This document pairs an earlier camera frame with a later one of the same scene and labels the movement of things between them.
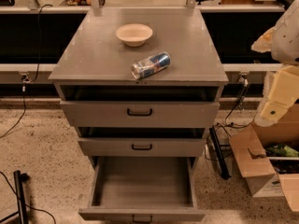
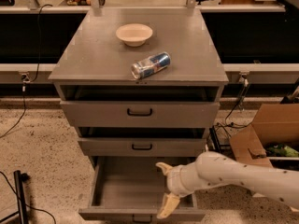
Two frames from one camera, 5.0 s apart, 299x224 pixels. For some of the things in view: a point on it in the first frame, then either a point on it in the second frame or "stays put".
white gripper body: [287, 37] to [175, 180]
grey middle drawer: [143, 147] stays put
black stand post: [19, 180] stays put
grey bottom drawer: [143, 189] stays put
